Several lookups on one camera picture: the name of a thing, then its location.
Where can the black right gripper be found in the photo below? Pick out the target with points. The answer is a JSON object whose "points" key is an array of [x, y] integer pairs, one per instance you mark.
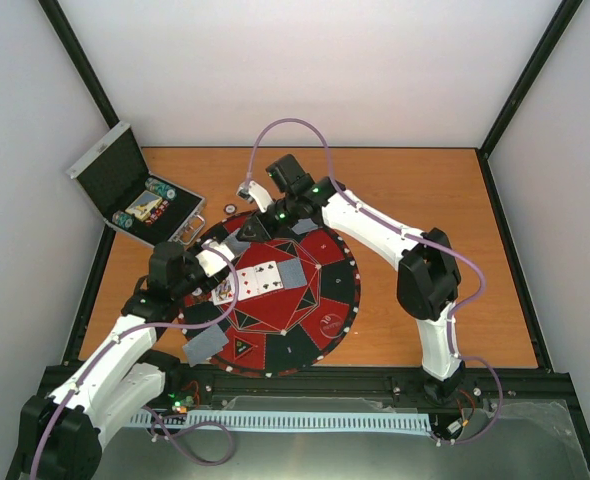
{"points": [[258, 230]]}

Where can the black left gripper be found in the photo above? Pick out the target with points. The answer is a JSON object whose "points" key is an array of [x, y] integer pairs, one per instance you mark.
{"points": [[217, 279]]}

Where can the single hundred chip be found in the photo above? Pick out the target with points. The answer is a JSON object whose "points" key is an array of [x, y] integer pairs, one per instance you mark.
{"points": [[230, 209]]}

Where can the queen of hearts card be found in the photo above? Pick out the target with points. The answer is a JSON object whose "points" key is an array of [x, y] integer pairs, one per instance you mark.
{"points": [[224, 292]]}

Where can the clubs face-up card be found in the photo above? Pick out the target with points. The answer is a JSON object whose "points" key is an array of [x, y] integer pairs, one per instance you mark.
{"points": [[268, 277]]}

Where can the dealt card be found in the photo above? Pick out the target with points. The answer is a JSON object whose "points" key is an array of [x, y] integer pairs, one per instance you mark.
{"points": [[205, 345], [304, 226]]}

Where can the red black triangular token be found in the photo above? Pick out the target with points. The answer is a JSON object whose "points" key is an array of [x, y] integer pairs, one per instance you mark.
{"points": [[241, 348]]}

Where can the clear dealer button disc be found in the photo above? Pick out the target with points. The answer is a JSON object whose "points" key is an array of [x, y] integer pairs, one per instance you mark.
{"points": [[331, 326]]}

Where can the blue playing card deck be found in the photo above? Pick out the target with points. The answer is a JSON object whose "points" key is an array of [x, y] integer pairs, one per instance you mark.
{"points": [[236, 247]]}

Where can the diamonds face-up card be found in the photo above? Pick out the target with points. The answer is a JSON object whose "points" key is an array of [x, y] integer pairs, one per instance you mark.
{"points": [[248, 283]]}

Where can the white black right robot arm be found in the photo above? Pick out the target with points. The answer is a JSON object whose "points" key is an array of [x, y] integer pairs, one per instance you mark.
{"points": [[427, 273]]}

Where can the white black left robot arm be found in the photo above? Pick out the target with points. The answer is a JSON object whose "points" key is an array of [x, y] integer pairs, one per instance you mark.
{"points": [[63, 435]]}

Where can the red dice row in case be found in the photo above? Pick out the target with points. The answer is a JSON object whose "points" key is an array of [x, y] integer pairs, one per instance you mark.
{"points": [[156, 214]]}

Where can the card box in case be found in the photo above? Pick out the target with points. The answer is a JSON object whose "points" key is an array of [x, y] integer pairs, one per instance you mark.
{"points": [[143, 206]]}

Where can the round red black poker mat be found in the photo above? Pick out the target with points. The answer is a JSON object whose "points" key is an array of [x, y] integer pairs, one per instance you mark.
{"points": [[283, 325]]}

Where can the poker chip row in case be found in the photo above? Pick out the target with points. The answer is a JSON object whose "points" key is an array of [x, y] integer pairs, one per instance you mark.
{"points": [[160, 188]]}

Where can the aluminium poker chip case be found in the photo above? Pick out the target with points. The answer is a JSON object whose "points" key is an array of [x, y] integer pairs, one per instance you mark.
{"points": [[112, 175]]}

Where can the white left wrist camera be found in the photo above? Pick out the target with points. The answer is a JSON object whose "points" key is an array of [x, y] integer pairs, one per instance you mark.
{"points": [[213, 256]]}

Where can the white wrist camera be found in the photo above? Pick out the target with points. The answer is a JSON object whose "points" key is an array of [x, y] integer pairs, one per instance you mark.
{"points": [[252, 192], [213, 256]]}

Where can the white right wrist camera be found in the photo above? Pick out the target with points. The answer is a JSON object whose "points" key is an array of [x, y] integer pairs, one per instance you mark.
{"points": [[252, 192]]}

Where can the black frame rail front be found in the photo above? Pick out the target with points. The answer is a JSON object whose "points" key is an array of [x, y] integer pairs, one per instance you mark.
{"points": [[398, 387]]}

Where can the light blue slotted cable duct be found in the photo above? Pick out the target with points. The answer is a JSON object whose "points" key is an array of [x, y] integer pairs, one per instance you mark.
{"points": [[307, 422]]}

